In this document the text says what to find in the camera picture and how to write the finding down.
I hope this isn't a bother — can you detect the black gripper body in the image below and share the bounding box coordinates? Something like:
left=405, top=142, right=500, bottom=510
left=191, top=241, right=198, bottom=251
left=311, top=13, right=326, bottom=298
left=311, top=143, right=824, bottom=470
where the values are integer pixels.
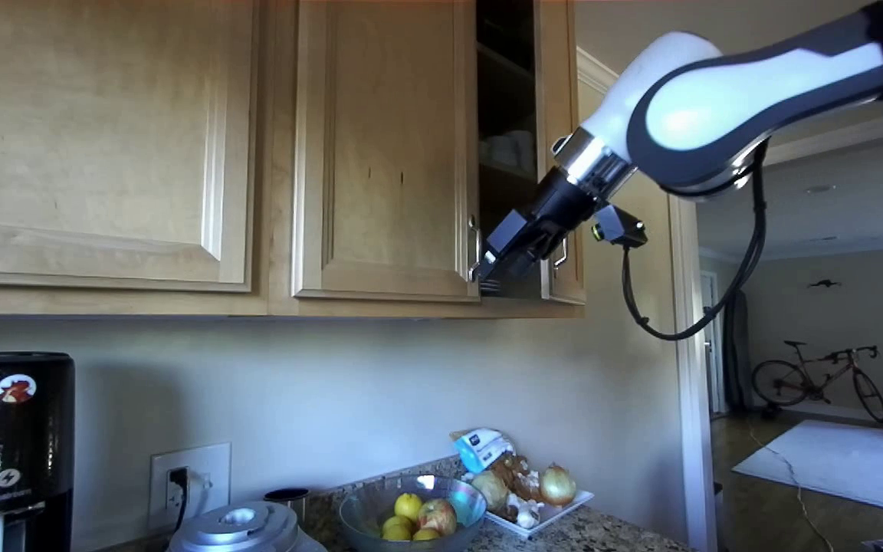
left=481, top=168, right=597, bottom=271

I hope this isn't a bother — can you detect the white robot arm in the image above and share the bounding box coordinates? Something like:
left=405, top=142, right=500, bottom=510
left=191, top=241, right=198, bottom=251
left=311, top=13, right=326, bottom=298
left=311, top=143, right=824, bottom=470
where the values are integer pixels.
left=474, top=0, right=883, bottom=280

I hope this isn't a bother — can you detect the large wooden cupboard door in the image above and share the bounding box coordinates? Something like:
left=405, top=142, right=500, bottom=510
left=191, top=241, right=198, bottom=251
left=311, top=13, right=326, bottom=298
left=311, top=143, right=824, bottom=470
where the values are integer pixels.
left=0, top=0, right=264, bottom=292

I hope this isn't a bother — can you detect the yellow lemon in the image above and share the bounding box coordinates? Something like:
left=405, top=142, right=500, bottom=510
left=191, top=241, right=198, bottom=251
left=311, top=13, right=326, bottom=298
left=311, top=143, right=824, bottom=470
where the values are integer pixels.
left=392, top=493, right=424, bottom=520

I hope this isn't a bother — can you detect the glass fruit bowl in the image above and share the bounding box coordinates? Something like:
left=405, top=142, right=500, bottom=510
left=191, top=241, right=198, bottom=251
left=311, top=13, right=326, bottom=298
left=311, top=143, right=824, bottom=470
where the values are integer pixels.
left=339, top=473, right=487, bottom=552

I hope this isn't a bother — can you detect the bicycle in background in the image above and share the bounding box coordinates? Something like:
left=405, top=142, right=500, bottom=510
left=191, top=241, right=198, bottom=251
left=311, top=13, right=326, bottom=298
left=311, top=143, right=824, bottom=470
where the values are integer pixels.
left=753, top=340, right=883, bottom=422

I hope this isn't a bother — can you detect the black coffee machine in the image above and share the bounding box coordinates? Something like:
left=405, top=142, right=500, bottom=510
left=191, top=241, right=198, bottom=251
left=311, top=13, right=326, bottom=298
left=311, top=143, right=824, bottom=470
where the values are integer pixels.
left=0, top=352, right=73, bottom=552

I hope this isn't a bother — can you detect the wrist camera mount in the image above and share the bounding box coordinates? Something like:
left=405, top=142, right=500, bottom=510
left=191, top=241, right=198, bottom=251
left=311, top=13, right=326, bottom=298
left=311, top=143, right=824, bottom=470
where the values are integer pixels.
left=595, top=207, right=646, bottom=250

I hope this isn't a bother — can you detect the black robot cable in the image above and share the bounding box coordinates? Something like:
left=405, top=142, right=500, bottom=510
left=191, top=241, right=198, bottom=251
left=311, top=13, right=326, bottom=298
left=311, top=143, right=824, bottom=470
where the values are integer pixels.
left=619, top=142, right=772, bottom=344

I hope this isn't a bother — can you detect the white wall outlet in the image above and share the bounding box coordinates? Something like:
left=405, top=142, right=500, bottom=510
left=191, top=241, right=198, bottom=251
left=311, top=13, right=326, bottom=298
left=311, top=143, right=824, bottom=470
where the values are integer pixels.
left=146, top=446, right=231, bottom=531

